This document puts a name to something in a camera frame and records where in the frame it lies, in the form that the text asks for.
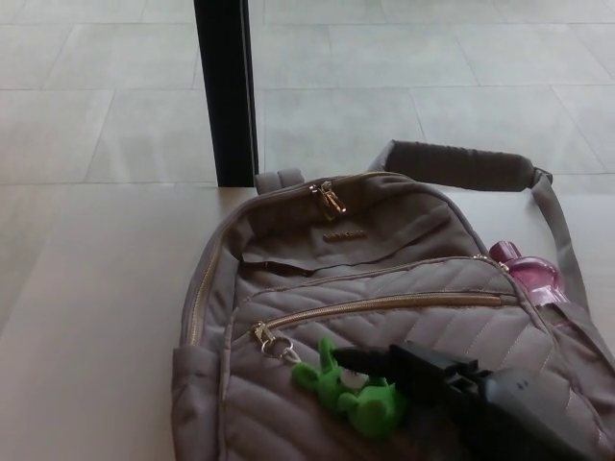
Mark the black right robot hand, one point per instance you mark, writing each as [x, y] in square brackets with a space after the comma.
[504, 394]

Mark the purple plastic water bottle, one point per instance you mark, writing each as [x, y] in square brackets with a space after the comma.
[533, 274]

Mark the grey quilted backpack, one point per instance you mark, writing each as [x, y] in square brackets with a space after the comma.
[336, 269]

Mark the black vertical post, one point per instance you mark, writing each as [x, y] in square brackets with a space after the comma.
[226, 91]

